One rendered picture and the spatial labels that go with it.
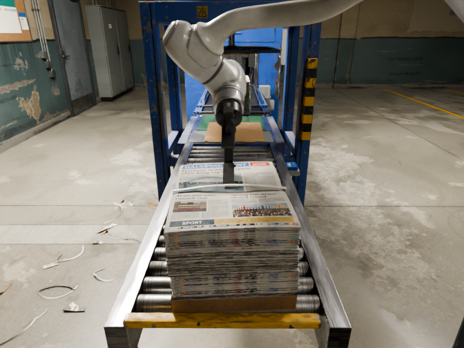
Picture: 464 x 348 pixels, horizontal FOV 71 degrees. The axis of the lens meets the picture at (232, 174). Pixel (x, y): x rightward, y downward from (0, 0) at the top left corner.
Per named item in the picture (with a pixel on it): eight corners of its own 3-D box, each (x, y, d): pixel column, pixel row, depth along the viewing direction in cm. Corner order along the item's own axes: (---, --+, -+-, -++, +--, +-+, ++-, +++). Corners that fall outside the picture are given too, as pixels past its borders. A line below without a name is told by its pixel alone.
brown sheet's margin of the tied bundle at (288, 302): (295, 310, 76) (297, 295, 74) (172, 315, 74) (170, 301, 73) (282, 265, 90) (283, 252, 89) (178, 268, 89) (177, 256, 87)
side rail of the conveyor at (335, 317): (346, 365, 77) (353, 328, 72) (323, 365, 77) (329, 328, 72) (277, 161, 200) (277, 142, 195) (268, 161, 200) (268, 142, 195)
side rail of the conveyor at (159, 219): (132, 364, 77) (125, 326, 72) (109, 364, 77) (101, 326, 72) (194, 161, 200) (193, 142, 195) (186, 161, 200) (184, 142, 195)
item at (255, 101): (271, 127, 265) (272, 114, 261) (192, 127, 265) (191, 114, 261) (258, 94, 405) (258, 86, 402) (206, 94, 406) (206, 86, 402)
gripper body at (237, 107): (242, 98, 90) (243, 120, 84) (242, 121, 97) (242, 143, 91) (215, 98, 90) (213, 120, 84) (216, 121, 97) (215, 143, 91)
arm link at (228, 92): (244, 110, 101) (244, 123, 97) (214, 110, 101) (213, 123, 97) (244, 85, 94) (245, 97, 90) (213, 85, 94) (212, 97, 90)
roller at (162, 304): (320, 313, 83) (326, 318, 78) (136, 313, 83) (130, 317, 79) (319, 293, 84) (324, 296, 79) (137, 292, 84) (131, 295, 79)
